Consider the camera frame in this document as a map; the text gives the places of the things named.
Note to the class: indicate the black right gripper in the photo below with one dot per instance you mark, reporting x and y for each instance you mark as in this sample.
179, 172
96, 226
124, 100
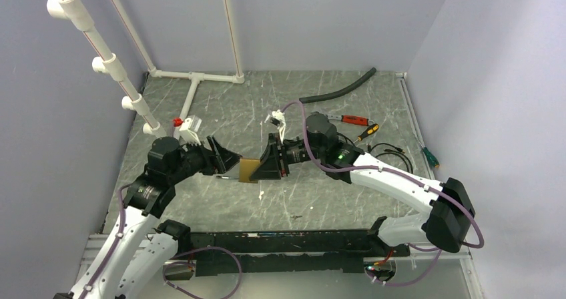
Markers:
269, 168

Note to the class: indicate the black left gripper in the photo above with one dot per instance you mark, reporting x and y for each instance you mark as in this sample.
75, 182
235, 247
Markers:
225, 159

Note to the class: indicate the large brass padlock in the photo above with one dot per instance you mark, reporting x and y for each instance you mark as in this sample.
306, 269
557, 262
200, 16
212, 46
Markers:
242, 171

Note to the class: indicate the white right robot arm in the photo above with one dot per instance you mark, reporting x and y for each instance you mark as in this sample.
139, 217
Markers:
444, 210

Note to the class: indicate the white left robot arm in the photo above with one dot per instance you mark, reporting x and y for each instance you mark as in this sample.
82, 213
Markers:
138, 245

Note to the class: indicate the yellow black screwdriver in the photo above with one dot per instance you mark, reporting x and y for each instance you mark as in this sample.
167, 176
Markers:
371, 129

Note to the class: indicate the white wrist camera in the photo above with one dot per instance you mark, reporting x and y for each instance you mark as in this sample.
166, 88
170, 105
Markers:
278, 119
187, 129

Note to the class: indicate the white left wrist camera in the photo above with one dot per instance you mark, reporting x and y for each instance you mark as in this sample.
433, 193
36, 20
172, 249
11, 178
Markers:
187, 129

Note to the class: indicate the red handled adjustable wrench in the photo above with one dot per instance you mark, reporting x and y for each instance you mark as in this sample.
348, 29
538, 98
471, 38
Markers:
351, 119

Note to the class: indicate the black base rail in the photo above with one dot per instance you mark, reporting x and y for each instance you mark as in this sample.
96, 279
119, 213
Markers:
214, 253

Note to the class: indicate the green handled screwdriver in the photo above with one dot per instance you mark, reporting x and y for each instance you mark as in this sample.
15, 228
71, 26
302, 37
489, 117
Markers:
431, 159

